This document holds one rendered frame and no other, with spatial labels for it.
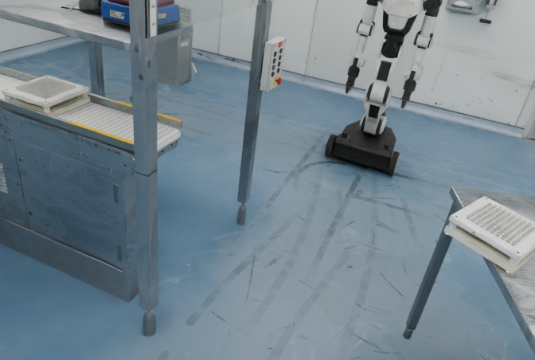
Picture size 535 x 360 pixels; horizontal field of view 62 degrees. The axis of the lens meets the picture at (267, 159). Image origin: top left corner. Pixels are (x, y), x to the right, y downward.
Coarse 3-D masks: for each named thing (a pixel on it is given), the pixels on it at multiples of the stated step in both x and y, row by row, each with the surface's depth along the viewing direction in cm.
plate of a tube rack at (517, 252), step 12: (480, 204) 160; (456, 216) 151; (492, 216) 154; (468, 228) 147; (480, 228) 147; (492, 228) 147; (492, 240) 142; (504, 240) 142; (528, 240) 144; (504, 252) 139; (516, 252) 137; (528, 252) 140
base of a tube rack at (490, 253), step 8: (448, 232) 153; (456, 232) 151; (464, 232) 152; (464, 240) 149; (472, 240) 148; (472, 248) 147; (480, 248) 145; (488, 248) 145; (488, 256) 144; (496, 256) 142; (504, 256) 142; (528, 256) 144; (504, 264) 140; (520, 264) 140; (512, 272) 139
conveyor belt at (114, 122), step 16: (0, 80) 212; (16, 80) 214; (0, 96) 196; (64, 112) 190; (80, 112) 192; (96, 112) 194; (112, 112) 196; (64, 128) 180; (96, 128) 181; (112, 128) 183; (128, 128) 184; (160, 128) 188; (160, 144) 178
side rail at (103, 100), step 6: (0, 66) 218; (6, 72) 217; (12, 72) 216; (18, 72) 214; (24, 72) 214; (18, 78) 216; (24, 78) 214; (30, 78) 212; (36, 78) 211; (90, 96) 202; (96, 96) 200; (102, 96) 200; (96, 102) 202; (102, 102) 200; (108, 102) 199; (114, 102) 197; (120, 108) 197; (126, 108) 196; (132, 108) 195; (162, 120) 191; (168, 120) 189; (174, 120) 188; (174, 126) 189; (180, 126) 188
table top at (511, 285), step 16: (464, 192) 180; (480, 192) 182; (496, 192) 184; (512, 208) 174; (528, 208) 175; (496, 272) 141; (528, 272) 141; (512, 288) 133; (528, 288) 134; (512, 304) 130; (528, 304) 128; (528, 320) 123; (528, 336) 120
